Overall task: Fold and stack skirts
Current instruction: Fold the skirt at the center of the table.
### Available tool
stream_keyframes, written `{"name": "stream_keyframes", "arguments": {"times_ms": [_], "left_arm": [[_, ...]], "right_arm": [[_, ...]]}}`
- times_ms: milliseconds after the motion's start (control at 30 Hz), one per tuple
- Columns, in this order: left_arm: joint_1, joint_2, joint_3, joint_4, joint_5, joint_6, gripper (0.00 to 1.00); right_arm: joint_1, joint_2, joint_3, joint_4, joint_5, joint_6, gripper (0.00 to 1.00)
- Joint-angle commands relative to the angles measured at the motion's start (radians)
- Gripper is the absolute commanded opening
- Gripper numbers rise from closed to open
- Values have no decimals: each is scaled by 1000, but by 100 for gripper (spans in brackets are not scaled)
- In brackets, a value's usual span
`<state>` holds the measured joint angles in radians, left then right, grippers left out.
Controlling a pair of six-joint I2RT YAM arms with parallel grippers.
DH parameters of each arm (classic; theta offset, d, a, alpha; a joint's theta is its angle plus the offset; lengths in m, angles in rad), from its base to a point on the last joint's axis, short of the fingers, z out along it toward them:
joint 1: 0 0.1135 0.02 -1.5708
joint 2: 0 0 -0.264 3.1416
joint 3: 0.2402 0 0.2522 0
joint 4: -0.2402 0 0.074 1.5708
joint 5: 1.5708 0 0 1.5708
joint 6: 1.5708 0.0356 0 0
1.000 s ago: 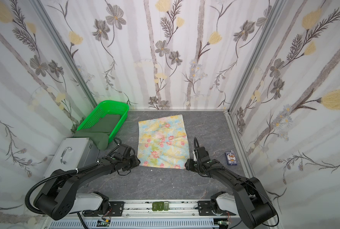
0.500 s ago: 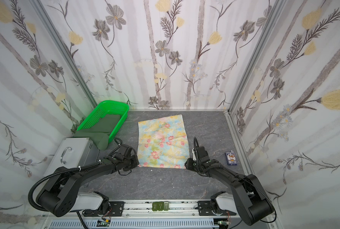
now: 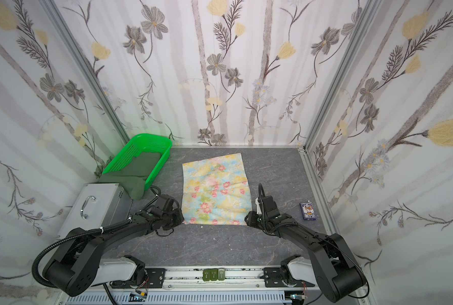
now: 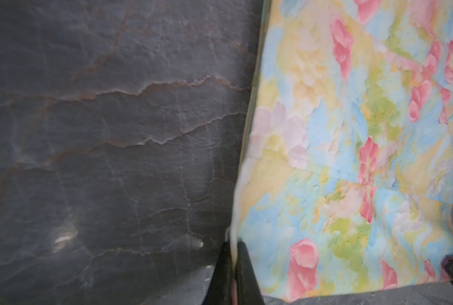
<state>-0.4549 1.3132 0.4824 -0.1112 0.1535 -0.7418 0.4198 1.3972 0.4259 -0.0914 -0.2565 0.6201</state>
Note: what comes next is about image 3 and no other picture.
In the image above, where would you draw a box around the white slotted cable duct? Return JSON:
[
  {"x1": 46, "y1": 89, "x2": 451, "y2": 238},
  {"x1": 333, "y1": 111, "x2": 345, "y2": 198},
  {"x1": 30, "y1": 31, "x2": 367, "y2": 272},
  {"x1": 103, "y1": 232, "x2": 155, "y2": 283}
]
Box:
[{"x1": 65, "y1": 291, "x2": 293, "y2": 305}]

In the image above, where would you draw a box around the dark green skirt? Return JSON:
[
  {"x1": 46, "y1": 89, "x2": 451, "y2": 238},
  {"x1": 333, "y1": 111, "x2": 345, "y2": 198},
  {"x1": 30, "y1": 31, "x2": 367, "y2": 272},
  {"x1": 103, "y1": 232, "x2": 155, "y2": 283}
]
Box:
[{"x1": 98, "y1": 152, "x2": 161, "y2": 200}]

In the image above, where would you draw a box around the green plastic basket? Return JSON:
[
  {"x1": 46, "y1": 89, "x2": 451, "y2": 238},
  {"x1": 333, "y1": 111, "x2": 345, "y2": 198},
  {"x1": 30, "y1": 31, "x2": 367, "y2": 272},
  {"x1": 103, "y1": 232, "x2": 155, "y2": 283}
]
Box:
[{"x1": 101, "y1": 133, "x2": 173, "y2": 191}]

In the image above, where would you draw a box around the aluminium mounting rail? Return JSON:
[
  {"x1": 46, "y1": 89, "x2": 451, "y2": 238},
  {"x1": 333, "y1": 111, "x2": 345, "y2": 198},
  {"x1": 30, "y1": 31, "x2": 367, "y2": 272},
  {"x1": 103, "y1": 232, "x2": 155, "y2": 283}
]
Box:
[{"x1": 54, "y1": 265, "x2": 370, "y2": 293}]

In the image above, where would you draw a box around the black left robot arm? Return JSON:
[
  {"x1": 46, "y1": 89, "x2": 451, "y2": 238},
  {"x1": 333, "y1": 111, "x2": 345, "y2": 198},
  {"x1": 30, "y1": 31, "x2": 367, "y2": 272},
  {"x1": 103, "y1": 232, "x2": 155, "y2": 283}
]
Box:
[{"x1": 32, "y1": 194, "x2": 184, "y2": 297}]

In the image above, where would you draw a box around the floral pastel skirt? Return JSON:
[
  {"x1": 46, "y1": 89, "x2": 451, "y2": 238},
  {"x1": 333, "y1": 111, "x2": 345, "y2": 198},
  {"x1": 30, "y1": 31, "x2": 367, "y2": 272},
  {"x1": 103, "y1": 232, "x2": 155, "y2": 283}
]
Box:
[{"x1": 182, "y1": 153, "x2": 252, "y2": 226}]

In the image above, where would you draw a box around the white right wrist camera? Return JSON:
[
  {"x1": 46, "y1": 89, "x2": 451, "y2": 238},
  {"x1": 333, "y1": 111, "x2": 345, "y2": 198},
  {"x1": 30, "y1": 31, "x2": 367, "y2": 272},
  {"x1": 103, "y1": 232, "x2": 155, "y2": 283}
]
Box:
[{"x1": 255, "y1": 200, "x2": 262, "y2": 215}]

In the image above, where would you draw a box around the green terminal block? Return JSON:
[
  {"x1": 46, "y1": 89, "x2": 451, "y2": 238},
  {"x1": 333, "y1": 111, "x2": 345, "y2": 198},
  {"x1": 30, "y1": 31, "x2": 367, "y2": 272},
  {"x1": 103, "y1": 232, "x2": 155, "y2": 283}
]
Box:
[{"x1": 202, "y1": 268, "x2": 226, "y2": 282}]

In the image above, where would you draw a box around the silver metal case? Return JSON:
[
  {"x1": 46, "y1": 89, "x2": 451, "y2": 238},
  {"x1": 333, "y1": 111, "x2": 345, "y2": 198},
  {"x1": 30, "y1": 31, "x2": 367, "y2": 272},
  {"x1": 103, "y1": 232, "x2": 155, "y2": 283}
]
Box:
[{"x1": 56, "y1": 183, "x2": 133, "y2": 240}]

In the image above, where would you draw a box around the black corrugated cable conduit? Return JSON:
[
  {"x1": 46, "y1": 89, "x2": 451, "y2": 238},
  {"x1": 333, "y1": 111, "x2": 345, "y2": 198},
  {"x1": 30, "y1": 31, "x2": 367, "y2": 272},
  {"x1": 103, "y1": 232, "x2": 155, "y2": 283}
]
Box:
[{"x1": 31, "y1": 219, "x2": 136, "y2": 288}]

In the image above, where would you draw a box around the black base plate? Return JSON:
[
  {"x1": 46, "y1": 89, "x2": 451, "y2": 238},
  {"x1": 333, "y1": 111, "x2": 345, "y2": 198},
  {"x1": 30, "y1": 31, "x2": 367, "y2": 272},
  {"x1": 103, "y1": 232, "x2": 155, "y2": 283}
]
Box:
[
  {"x1": 110, "y1": 267, "x2": 166, "y2": 290},
  {"x1": 261, "y1": 266, "x2": 315, "y2": 288}
]

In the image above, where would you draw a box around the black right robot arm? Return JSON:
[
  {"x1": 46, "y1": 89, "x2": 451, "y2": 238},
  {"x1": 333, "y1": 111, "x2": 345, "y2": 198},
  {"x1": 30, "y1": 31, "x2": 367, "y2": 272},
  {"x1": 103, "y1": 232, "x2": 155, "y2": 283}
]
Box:
[{"x1": 245, "y1": 192, "x2": 368, "y2": 302}]

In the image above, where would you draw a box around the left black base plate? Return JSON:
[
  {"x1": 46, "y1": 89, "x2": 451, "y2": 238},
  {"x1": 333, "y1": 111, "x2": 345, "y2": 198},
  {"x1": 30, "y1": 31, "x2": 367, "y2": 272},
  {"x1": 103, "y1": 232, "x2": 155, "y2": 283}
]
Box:
[{"x1": 110, "y1": 267, "x2": 166, "y2": 290}]

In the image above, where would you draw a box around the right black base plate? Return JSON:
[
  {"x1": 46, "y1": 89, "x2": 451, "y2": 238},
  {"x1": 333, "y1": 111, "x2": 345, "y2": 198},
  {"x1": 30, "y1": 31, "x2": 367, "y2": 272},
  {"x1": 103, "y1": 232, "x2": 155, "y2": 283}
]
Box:
[{"x1": 261, "y1": 266, "x2": 315, "y2": 288}]

